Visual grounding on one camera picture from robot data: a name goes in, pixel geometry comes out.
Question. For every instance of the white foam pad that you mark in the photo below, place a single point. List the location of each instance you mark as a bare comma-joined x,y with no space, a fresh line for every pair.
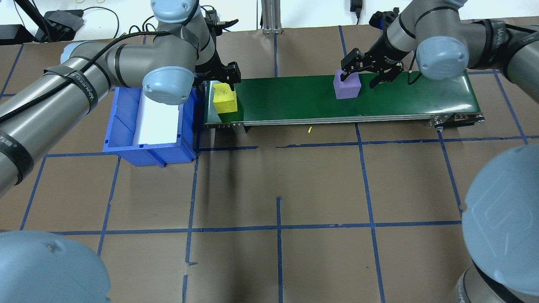
158,122

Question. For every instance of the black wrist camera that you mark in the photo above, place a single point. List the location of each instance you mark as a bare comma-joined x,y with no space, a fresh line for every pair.
217,21
383,19

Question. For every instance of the green conveyor belt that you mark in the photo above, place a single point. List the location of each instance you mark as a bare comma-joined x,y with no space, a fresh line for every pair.
316,97

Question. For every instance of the black power adapter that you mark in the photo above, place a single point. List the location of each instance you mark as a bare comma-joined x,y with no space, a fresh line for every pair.
356,6

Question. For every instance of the black camera stand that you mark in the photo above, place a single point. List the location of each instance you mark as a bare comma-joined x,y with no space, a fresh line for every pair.
29,17

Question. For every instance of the yellow foam block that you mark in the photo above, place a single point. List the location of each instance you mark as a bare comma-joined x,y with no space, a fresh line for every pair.
225,101

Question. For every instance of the purple foam block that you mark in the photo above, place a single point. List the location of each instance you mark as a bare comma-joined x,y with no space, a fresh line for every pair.
347,86

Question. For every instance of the aluminium profile post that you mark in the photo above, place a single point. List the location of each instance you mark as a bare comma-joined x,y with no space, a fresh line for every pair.
271,17

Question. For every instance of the blue plastic storage bin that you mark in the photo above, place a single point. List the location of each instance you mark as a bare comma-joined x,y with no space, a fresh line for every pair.
122,126

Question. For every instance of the dark box device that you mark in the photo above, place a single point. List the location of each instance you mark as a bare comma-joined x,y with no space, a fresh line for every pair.
63,23

